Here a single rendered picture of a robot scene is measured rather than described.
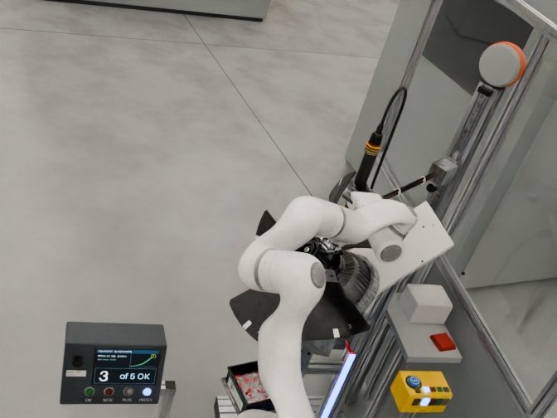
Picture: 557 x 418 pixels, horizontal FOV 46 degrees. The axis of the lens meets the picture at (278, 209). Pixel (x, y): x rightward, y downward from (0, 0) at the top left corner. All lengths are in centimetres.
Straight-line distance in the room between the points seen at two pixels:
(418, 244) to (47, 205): 257
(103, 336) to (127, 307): 187
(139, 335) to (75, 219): 244
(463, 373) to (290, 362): 140
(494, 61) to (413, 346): 111
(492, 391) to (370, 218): 112
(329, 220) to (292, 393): 41
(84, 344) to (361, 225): 77
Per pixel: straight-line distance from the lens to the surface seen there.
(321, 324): 214
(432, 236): 244
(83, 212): 428
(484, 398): 271
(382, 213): 176
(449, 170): 258
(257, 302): 236
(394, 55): 498
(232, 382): 230
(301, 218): 154
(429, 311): 276
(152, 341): 182
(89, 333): 183
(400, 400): 224
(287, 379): 152
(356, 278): 237
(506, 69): 252
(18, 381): 333
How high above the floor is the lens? 258
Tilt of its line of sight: 33 degrees down
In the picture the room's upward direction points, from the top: 17 degrees clockwise
